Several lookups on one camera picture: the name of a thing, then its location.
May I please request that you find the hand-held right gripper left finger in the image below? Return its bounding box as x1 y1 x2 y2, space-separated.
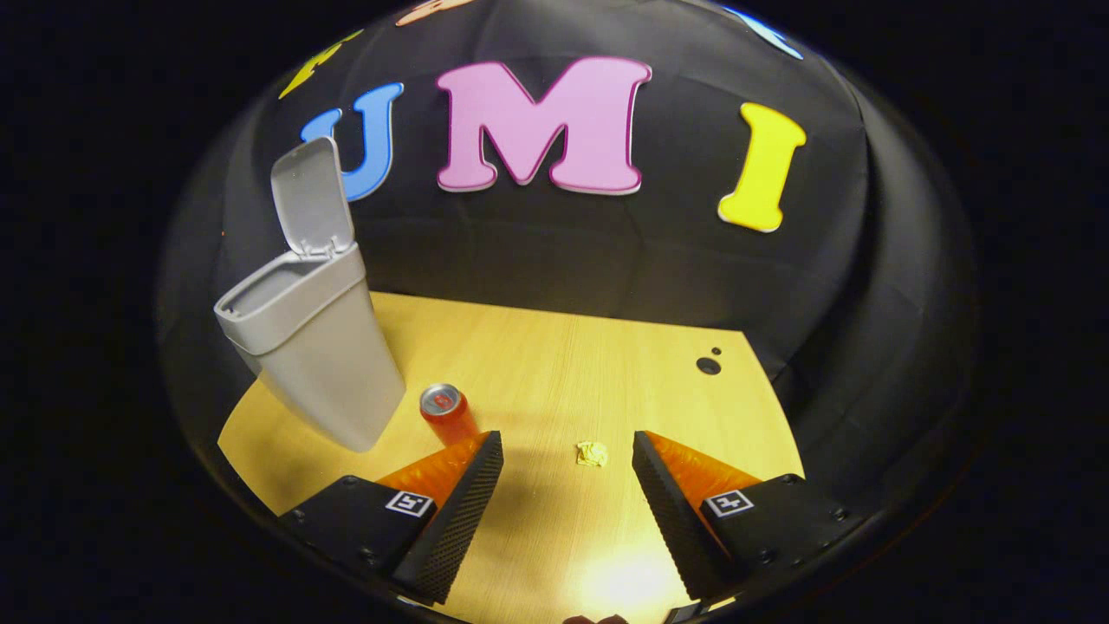
277 430 505 606

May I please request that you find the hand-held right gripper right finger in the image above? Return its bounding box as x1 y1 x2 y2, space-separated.
631 430 859 603

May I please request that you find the red pop can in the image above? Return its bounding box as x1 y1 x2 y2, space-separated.
419 383 479 448

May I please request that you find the white desktop garbage bin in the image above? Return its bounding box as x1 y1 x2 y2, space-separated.
213 136 408 454

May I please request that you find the wooden desktop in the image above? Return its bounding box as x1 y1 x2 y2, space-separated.
217 291 807 624

